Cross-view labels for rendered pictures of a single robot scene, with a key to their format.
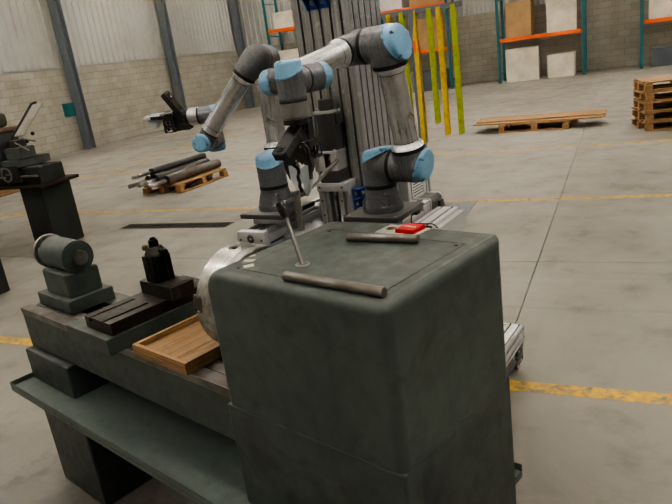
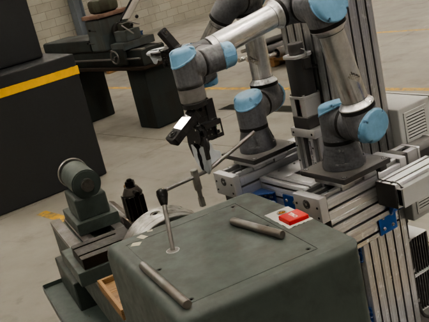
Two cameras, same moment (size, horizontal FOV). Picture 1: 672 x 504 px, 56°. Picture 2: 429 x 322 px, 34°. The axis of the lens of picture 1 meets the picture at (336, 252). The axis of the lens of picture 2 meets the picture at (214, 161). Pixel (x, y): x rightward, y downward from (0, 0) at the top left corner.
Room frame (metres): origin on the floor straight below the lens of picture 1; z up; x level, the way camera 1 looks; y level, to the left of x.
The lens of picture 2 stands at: (-0.04, -0.79, 2.00)
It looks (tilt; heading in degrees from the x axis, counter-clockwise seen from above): 17 degrees down; 25
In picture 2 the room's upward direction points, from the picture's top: 13 degrees counter-clockwise
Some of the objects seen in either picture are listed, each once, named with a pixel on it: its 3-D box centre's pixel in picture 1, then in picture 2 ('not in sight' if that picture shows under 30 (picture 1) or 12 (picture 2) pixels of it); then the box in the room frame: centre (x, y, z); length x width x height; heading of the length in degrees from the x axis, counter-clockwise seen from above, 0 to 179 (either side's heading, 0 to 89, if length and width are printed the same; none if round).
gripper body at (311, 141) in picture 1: (301, 140); (201, 121); (1.74, 0.05, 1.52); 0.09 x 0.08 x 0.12; 146
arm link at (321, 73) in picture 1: (308, 77); (213, 57); (1.82, 0.01, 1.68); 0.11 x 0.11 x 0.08; 51
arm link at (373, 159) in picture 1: (380, 164); (337, 118); (2.26, -0.20, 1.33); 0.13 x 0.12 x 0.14; 51
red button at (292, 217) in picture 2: (410, 229); (293, 218); (1.61, -0.21, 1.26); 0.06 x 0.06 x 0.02; 46
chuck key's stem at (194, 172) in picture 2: (298, 210); (198, 188); (1.69, 0.09, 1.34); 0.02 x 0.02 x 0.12
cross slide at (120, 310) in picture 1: (150, 302); (128, 238); (2.20, 0.71, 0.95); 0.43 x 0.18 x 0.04; 136
